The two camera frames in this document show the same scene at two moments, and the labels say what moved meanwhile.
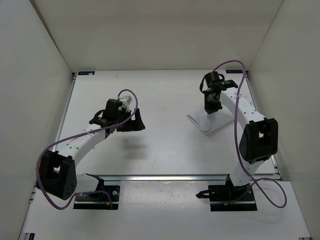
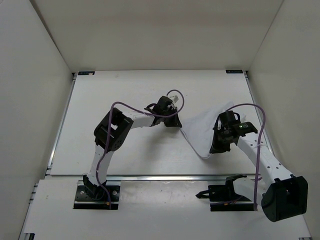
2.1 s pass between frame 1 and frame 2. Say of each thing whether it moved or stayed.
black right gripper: moved
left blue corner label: stayed
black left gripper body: moved
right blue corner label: stayed
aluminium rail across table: stayed
